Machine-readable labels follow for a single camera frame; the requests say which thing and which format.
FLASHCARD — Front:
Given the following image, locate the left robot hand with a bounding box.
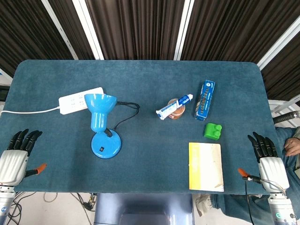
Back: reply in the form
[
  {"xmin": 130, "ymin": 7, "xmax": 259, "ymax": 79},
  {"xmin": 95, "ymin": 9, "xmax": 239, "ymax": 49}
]
[{"xmin": 0, "ymin": 128, "xmax": 47, "ymax": 187}]

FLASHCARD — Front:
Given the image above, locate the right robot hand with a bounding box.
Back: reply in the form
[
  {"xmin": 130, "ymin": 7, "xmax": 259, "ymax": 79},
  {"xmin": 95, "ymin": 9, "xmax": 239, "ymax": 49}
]
[{"xmin": 238, "ymin": 132, "xmax": 290, "ymax": 194}]

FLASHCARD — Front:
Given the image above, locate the blue desk lamp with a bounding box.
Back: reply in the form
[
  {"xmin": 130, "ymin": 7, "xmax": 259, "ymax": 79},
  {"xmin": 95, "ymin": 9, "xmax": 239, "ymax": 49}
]
[{"xmin": 84, "ymin": 93, "xmax": 123, "ymax": 160}]

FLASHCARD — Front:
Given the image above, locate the person in jeans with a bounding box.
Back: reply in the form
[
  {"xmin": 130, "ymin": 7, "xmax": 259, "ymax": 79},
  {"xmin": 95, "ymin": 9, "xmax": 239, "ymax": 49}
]
[{"xmin": 195, "ymin": 127, "xmax": 300, "ymax": 225}]

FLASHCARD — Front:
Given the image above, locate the yellow white notebook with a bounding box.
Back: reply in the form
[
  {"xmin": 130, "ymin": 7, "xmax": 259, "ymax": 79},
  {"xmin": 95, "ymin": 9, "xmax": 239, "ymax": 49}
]
[{"xmin": 188, "ymin": 142, "xmax": 225, "ymax": 193}]

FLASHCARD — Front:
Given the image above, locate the green toy block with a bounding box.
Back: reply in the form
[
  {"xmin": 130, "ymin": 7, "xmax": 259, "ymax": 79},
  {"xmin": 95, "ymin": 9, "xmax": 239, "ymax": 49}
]
[{"xmin": 203, "ymin": 123, "xmax": 223, "ymax": 141}]

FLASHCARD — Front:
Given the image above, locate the white power strip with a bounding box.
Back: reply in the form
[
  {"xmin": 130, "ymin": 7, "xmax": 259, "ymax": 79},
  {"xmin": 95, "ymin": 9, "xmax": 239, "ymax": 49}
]
[{"xmin": 58, "ymin": 87, "xmax": 105, "ymax": 115}]

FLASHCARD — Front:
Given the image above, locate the blue toothpaste box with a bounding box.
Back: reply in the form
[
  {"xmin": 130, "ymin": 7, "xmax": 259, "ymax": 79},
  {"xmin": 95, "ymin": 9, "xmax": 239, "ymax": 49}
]
[{"xmin": 193, "ymin": 80, "xmax": 216, "ymax": 121}]

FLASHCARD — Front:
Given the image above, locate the brown round cup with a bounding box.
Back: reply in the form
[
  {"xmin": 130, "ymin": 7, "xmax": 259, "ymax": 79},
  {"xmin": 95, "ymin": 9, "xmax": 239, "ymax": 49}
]
[{"xmin": 167, "ymin": 98, "xmax": 186, "ymax": 120}]

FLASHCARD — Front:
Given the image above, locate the white blue toothpaste tube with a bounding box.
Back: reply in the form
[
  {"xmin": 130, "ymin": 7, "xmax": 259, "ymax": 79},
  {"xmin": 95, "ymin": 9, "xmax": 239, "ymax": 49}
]
[{"xmin": 156, "ymin": 93, "xmax": 194, "ymax": 121}]

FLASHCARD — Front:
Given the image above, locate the blue table cloth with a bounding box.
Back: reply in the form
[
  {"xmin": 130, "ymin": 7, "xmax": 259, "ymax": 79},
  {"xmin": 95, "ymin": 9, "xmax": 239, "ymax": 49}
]
[{"xmin": 0, "ymin": 59, "xmax": 280, "ymax": 195}]

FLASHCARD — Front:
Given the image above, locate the black cable on right hand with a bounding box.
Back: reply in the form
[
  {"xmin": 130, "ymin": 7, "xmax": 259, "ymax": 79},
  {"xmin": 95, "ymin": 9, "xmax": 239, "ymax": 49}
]
[{"xmin": 242, "ymin": 177, "xmax": 255, "ymax": 225}]

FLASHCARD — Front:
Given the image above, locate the white power strip cable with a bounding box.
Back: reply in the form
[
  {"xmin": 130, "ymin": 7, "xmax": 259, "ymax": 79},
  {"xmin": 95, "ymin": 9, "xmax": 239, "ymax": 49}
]
[{"xmin": 0, "ymin": 106, "xmax": 60, "ymax": 115}]

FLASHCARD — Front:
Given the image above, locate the black flexible hose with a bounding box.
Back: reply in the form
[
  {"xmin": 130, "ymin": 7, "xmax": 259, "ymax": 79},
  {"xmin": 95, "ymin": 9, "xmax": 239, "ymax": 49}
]
[{"xmin": 272, "ymin": 111, "xmax": 300, "ymax": 124}]

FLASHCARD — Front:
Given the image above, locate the floor cable bundle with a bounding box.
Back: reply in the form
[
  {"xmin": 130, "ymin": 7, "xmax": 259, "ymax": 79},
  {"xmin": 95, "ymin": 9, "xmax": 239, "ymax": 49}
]
[{"xmin": 0, "ymin": 191, "xmax": 98, "ymax": 225}]

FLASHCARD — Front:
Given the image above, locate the thin black cord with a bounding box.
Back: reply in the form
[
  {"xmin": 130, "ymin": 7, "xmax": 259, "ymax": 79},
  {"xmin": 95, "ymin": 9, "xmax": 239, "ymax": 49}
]
[{"xmin": 113, "ymin": 101, "xmax": 140, "ymax": 131}]

